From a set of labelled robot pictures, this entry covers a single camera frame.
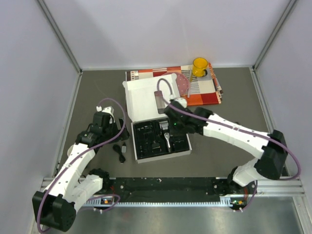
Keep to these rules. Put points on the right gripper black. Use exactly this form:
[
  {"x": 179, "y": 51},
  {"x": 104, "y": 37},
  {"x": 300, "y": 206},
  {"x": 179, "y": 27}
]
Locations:
[{"x": 174, "y": 132}]

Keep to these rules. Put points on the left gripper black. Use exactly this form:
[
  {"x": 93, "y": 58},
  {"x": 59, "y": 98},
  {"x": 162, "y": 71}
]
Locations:
[{"x": 123, "y": 136}]

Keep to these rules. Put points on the small oil bottle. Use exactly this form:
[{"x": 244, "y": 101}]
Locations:
[{"x": 123, "y": 148}]

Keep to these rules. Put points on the silver hair clipper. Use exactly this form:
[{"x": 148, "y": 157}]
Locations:
[{"x": 164, "y": 126}]

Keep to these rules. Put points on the black clipper comb guard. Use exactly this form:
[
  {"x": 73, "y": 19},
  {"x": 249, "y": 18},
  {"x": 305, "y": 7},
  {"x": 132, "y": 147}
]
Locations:
[
  {"x": 179, "y": 145},
  {"x": 156, "y": 148}
]

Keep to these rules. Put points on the white cardboard box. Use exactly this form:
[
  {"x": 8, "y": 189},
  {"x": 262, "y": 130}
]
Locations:
[{"x": 145, "y": 98}]

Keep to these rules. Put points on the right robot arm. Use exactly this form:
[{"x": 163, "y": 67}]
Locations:
[{"x": 266, "y": 148}]

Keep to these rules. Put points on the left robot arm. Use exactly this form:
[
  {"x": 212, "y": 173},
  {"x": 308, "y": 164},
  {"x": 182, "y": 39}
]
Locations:
[{"x": 57, "y": 205}]

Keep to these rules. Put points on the black plastic tray insert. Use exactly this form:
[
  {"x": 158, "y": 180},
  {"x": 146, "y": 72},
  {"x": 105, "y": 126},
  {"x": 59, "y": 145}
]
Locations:
[{"x": 148, "y": 132}]

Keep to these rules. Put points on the pink dotted plate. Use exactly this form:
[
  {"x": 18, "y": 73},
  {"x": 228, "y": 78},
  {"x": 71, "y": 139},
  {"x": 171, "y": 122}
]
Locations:
[{"x": 182, "y": 82}]

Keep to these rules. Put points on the orange patterned cloth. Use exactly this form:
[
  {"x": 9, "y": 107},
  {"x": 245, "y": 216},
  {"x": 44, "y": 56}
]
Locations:
[{"x": 203, "y": 91}]

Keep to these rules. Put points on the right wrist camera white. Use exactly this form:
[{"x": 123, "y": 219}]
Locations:
[{"x": 180, "y": 100}]

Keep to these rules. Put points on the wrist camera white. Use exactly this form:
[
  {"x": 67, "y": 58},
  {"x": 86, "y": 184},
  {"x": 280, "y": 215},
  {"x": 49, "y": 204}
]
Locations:
[
  {"x": 109, "y": 110},
  {"x": 180, "y": 100}
]

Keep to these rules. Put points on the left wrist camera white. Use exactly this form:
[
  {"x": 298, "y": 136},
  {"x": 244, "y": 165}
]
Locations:
[{"x": 109, "y": 110}]

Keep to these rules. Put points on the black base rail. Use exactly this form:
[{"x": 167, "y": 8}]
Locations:
[{"x": 172, "y": 189}]

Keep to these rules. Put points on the yellow mug black handle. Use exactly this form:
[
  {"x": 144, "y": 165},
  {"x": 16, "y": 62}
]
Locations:
[{"x": 199, "y": 68}]

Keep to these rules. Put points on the aluminium frame rail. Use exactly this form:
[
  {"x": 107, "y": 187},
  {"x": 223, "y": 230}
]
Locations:
[{"x": 280, "y": 188}]

